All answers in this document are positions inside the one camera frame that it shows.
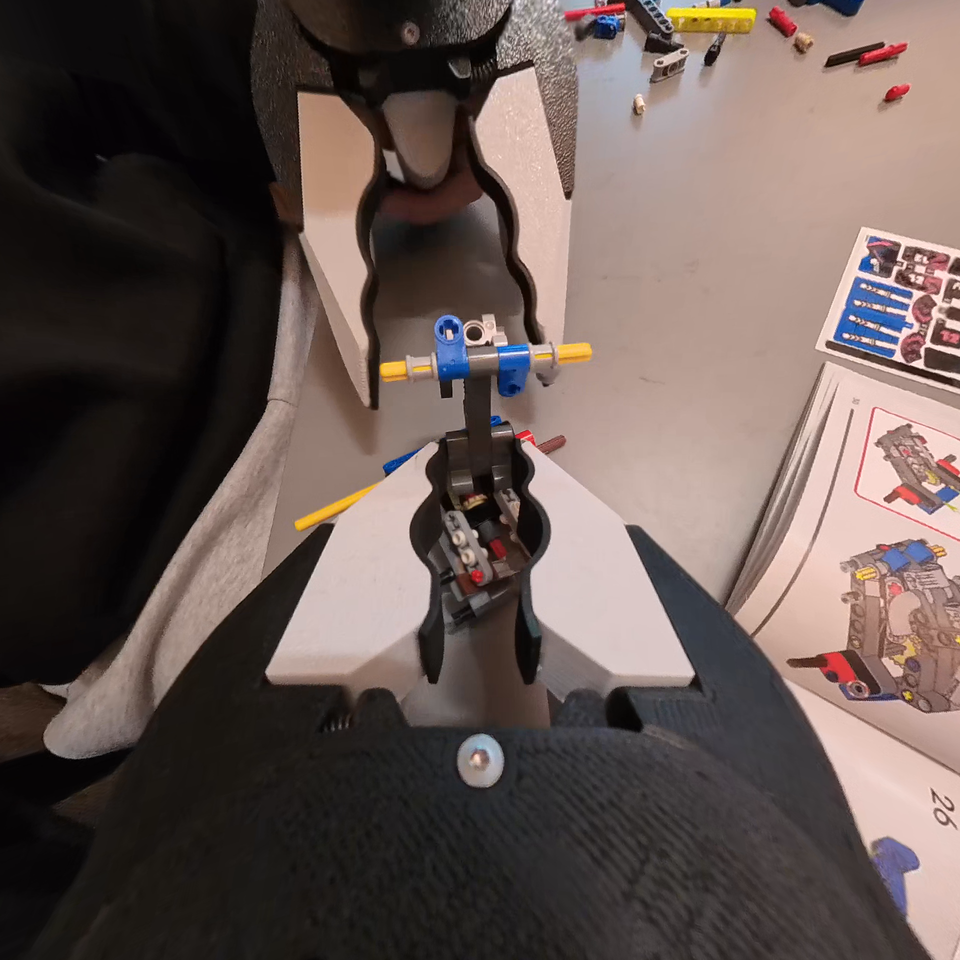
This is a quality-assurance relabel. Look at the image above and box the black lego beam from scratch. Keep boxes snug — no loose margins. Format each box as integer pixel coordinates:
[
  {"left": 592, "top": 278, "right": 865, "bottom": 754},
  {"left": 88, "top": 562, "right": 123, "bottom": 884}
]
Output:
[{"left": 626, "top": 0, "right": 688, "bottom": 54}]

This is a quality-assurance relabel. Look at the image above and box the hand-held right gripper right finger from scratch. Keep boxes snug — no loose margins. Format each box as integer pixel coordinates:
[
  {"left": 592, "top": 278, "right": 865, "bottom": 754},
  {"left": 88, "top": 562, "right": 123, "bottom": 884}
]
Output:
[{"left": 513, "top": 439, "right": 699, "bottom": 702}]

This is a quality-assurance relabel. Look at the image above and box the yellow lego beam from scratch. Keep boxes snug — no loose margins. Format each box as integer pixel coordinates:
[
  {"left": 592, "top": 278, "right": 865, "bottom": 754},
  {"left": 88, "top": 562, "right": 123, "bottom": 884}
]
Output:
[{"left": 666, "top": 6, "right": 759, "bottom": 33}]

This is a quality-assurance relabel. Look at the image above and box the black garment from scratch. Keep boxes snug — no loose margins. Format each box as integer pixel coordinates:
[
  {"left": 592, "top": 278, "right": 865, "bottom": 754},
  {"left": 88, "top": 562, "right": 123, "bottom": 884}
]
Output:
[{"left": 0, "top": 0, "right": 303, "bottom": 687}]

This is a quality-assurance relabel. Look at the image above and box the lego instruction booklet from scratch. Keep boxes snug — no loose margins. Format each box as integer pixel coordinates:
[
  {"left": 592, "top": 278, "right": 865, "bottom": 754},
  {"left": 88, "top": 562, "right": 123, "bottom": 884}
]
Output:
[{"left": 723, "top": 362, "right": 960, "bottom": 960}]

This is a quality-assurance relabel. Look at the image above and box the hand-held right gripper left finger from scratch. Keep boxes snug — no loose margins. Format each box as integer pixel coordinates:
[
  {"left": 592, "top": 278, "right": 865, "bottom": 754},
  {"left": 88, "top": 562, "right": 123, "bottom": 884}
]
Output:
[{"left": 264, "top": 439, "right": 451, "bottom": 702}]

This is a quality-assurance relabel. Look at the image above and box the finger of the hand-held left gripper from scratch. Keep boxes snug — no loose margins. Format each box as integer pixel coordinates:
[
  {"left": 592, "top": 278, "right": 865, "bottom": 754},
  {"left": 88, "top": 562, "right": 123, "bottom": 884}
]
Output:
[
  {"left": 297, "top": 88, "right": 393, "bottom": 411},
  {"left": 450, "top": 66, "right": 573, "bottom": 354}
]

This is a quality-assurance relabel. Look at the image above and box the long yellow lego axle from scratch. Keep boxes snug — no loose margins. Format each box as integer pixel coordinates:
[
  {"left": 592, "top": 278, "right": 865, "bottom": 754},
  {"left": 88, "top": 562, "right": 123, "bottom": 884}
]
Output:
[{"left": 294, "top": 482, "right": 385, "bottom": 532}]

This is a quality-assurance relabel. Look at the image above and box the lego sticker sheet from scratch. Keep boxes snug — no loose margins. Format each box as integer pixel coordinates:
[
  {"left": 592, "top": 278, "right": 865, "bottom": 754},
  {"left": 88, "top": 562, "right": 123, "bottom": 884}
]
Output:
[{"left": 816, "top": 227, "right": 960, "bottom": 396}]

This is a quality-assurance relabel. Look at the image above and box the grey lego assembly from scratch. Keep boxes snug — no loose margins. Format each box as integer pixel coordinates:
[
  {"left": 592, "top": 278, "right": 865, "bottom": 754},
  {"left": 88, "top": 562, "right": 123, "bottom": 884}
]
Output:
[{"left": 378, "top": 313, "right": 594, "bottom": 640}]

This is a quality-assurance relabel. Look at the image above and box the person's left hand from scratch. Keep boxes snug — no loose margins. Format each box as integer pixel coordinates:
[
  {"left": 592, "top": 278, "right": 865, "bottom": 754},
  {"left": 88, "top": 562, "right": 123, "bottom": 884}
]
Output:
[{"left": 377, "top": 153, "right": 487, "bottom": 228}]

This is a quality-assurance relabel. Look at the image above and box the grey sweatshirt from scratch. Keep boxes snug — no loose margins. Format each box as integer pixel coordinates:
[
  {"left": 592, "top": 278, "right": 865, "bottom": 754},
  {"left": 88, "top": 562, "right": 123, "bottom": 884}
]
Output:
[{"left": 41, "top": 225, "right": 325, "bottom": 760}]

